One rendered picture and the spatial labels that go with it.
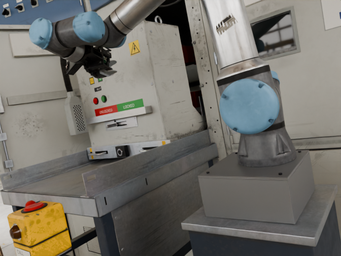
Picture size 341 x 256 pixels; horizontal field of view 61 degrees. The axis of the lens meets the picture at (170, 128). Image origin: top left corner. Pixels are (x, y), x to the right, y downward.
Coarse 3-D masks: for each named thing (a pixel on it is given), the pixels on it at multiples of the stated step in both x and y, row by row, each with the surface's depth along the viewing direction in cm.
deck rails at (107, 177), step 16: (176, 144) 114; (192, 144) 122; (208, 144) 131; (64, 160) 137; (80, 160) 143; (96, 160) 150; (128, 160) 94; (144, 160) 99; (160, 160) 106; (0, 176) 115; (16, 176) 119; (32, 176) 124; (48, 176) 128; (96, 176) 84; (112, 176) 88; (128, 176) 93; (96, 192) 83
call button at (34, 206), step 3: (33, 204) 60; (36, 204) 59; (39, 204) 59; (42, 204) 59; (27, 207) 58; (30, 207) 58; (33, 207) 57; (36, 207) 58; (39, 207) 58; (24, 210) 58; (27, 210) 57; (30, 210) 57
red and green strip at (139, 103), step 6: (126, 102) 125; (132, 102) 122; (138, 102) 121; (102, 108) 135; (108, 108) 133; (114, 108) 130; (120, 108) 128; (126, 108) 125; (132, 108) 123; (96, 114) 138; (102, 114) 136
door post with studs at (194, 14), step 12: (192, 0) 126; (192, 12) 127; (192, 24) 129; (192, 36) 130; (204, 48) 127; (204, 60) 128; (204, 72) 129; (204, 84) 130; (204, 96) 131; (204, 108) 132; (216, 108) 128; (216, 120) 129; (216, 132) 130
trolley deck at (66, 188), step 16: (112, 160) 142; (176, 160) 111; (192, 160) 116; (208, 160) 125; (64, 176) 122; (80, 176) 115; (144, 176) 94; (160, 176) 100; (176, 176) 107; (16, 192) 108; (32, 192) 102; (48, 192) 97; (64, 192) 93; (80, 192) 89; (112, 192) 83; (128, 192) 88; (144, 192) 93; (64, 208) 89; (80, 208) 84; (96, 208) 79; (112, 208) 83
